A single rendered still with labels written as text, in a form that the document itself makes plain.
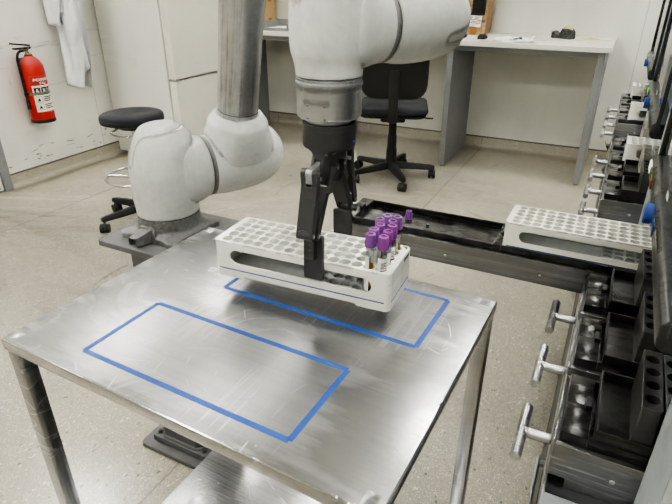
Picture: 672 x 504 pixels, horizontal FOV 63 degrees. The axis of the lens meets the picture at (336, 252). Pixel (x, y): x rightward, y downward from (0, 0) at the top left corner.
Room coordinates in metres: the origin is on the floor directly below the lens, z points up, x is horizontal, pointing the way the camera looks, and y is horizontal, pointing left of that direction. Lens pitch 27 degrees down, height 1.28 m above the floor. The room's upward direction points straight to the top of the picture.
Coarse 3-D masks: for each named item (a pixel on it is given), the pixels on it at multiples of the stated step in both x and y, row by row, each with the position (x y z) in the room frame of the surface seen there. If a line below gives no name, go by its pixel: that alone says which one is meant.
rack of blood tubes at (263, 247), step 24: (216, 240) 0.78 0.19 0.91; (240, 240) 0.79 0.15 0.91; (264, 240) 0.79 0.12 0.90; (288, 240) 0.79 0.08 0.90; (336, 240) 0.78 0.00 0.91; (360, 240) 0.78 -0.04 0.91; (240, 264) 0.76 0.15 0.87; (264, 264) 0.80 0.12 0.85; (288, 264) 0.80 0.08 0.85; (336, 264) 0.70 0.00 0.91; (360, 264) 0.70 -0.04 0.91; (408, 264) 0.74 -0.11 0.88; (312, 288) 0.71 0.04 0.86; (336, 288) 0.70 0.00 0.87; (360, 288) 0.69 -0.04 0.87; (384, 288) 0.67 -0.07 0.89
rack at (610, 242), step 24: (528, 216) 0.99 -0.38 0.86; (552, 216) 0.99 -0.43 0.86; (576, 216) 0.98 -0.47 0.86; (504, 240) 0.95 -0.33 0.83; (528, 240) 0.99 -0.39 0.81; (552, 240) 0.99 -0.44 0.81; (576, 240) 0.89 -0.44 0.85; (600, 240) 0.88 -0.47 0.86; (624, 240) 0.88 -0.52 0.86; (648, 240) 0.88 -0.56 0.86; (624, 264) 0.86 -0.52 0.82
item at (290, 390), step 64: (192, 256) 0.89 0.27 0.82; (64, 320) 0.68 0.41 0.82; (128, 320) 0.68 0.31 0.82; (192, 320) 0.68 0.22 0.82; (256, 320) 0.68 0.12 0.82; (320, 320) 0.68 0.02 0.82; (384, 320) 0.68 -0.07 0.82; (448, 320) 0.68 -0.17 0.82; (128, 384) 0.54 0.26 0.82; (192, 384) 0.54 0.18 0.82; (256, 384) 0.54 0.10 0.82; (320, 384) 0.54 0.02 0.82; (384, 384) 0.54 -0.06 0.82; (448, 384) 0.54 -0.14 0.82; (256, 448) 0.44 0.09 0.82; (320, 448) 0.44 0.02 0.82; (384, 448) 0.44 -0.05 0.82
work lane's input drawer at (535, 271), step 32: (352, 224) 1.08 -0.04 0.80; (416, 224) 1.08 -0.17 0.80; (448, 224) 1.08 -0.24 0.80; (480, 224) 1.07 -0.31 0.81; (416, 256) 1.01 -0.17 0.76; (448, 256) 0.98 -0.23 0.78; (480, 256) 0.95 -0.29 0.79; (512, 256) 0.93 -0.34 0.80; (544, 256) 0.91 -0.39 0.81; (576, 288) 0.87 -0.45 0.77
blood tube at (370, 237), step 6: (366, 234) 0.68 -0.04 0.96; (372, 234) 0.69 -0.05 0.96; (366, 240) 0.68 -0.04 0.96; (372, 240) 0.68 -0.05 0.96; (366, 246) 0.68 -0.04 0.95; (372, 246) 0.68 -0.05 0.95; (366, 252) 0.68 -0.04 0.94; (372, 252) 0.68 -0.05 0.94; (366, 258) 0.68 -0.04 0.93; (372, 258) 0.68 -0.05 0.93; (366, 264) 0.68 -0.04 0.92; (372, 264) 0.68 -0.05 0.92; (366, 282) 0.68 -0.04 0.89; (366, 288) 0.68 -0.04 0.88
